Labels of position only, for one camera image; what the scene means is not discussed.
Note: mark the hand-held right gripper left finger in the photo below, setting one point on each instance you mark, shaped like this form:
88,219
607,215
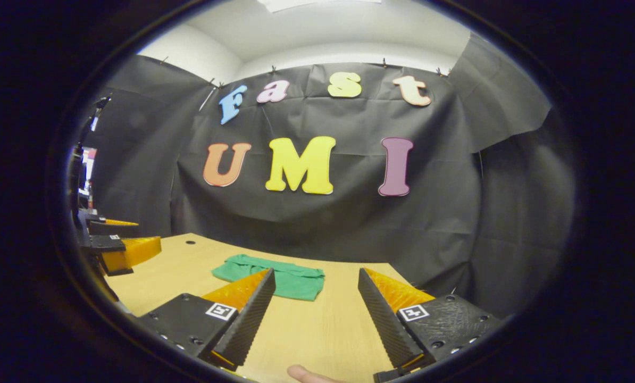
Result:
248,324

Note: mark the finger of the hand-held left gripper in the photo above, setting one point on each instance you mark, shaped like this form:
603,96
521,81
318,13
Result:
115,230
136,251

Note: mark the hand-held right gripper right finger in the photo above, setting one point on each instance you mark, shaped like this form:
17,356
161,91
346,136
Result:
389,330

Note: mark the green T-shirt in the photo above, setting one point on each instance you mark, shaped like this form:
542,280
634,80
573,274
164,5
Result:
296,282

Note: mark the black backdrop cloth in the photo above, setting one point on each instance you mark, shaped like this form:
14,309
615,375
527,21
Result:
323,223

